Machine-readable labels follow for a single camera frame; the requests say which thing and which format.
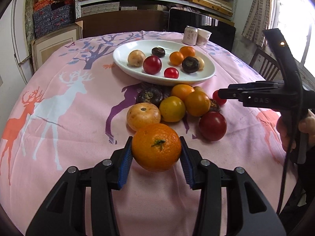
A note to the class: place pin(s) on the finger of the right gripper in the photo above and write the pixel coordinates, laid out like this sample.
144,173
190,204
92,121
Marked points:
230,94
257,84

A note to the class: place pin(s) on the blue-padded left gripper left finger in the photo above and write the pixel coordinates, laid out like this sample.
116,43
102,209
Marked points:
63,210

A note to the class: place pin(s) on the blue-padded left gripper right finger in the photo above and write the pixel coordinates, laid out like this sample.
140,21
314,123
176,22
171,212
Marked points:
248,210

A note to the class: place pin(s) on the red cherry tomato back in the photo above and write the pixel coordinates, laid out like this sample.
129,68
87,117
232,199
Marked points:
218,100

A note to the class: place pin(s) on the red cherry tomato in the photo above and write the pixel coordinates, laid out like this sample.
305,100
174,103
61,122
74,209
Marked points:
218,100
171,72

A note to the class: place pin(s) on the brown mangosteen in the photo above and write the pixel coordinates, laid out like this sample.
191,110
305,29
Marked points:
214,106

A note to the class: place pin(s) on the dark red plum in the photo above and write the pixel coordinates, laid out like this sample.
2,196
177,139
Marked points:
212,126
152,65

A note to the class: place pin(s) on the orange round fruit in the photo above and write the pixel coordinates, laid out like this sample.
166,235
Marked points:
197,103
182,91

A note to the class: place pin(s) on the small tan fruit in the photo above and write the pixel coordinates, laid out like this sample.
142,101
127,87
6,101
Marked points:
197,88

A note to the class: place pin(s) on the pale yellow round fruit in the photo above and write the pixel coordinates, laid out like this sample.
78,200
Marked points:
201,63

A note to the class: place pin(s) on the orange round fruit back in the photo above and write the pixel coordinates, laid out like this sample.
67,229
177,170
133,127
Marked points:
182,91

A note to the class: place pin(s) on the dark date-like fruit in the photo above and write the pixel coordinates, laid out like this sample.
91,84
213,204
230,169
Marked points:
190,65

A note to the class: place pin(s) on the yellow tomato fruit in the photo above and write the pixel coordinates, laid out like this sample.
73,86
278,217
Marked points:
172,109

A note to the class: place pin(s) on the small orange tangerine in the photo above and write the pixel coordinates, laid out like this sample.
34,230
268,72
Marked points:
176,58

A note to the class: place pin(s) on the dark mangosteen back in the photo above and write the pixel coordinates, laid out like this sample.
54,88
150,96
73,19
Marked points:
150,95

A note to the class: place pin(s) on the dark mangosteen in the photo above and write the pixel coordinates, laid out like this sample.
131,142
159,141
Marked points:
150,95
158,51

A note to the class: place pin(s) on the dark mangosteen front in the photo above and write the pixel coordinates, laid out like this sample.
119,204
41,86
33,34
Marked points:
158,51

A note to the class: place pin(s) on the dark red plum front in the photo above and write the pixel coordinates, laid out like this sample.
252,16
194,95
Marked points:
152,65

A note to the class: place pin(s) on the large orange mandarin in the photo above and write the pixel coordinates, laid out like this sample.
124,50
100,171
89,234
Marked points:
156,147

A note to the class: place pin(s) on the yellow-orange persimmon fruit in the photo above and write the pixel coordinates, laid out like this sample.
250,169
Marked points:
143,114

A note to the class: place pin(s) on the pale yellow fruit front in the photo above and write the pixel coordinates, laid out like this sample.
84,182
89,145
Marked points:
136,58

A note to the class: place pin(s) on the person's hand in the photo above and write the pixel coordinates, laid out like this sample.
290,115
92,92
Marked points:
306,125

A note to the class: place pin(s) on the dark wooden chair right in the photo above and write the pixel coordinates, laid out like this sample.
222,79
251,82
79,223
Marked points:
269,67

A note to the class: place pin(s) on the black monitor panel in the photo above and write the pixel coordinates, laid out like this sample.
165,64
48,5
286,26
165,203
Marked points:
223,34

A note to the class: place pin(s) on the patterned curtain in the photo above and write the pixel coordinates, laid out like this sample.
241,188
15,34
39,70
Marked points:
258,21

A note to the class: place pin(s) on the white paper cup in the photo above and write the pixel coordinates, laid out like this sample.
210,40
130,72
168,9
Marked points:
202,37

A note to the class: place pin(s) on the pink drink can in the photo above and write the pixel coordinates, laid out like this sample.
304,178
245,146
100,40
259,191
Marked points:
190,35

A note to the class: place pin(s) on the pink deer-print tablecloth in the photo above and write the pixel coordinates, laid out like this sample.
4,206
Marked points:
73,113

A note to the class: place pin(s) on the white ceramic plate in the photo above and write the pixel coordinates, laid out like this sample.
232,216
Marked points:
120,57

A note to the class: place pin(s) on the dark brown wooden board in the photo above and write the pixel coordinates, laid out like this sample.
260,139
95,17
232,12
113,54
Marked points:
124,21

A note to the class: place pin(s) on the framed picture board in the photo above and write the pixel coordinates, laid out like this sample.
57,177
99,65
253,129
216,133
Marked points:
44,47

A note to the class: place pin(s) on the blue patterned storage boxes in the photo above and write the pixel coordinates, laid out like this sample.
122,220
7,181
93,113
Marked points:
51,15

